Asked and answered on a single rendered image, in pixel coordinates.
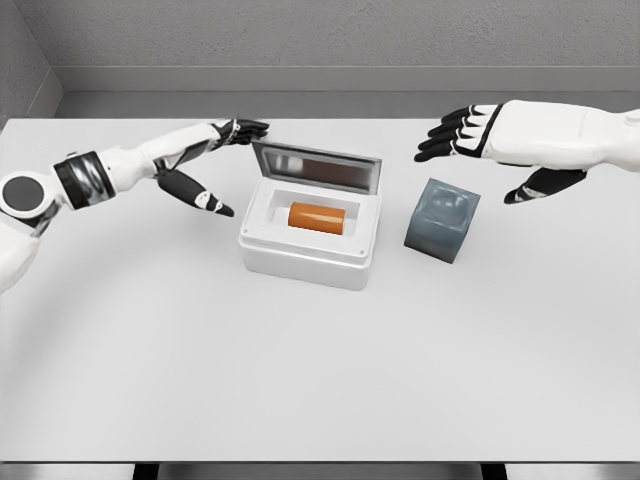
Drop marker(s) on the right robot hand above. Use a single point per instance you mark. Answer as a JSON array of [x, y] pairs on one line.
[[530, 132]]

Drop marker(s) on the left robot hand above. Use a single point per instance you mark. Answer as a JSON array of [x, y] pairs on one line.
[[187, 145]]

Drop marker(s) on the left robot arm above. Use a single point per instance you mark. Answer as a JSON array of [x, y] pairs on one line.
[[80, 175]]

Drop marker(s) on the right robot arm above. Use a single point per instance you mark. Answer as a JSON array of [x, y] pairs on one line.
[[625, 140]]

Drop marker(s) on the grey-blue cube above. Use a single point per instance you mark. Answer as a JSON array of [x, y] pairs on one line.
[[441, 220]]

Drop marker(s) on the white box with hinged lid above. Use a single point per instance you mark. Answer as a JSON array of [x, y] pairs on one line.
[[312, 220]]

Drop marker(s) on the orange cylinder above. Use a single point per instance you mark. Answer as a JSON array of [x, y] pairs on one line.
[[316, 217]]

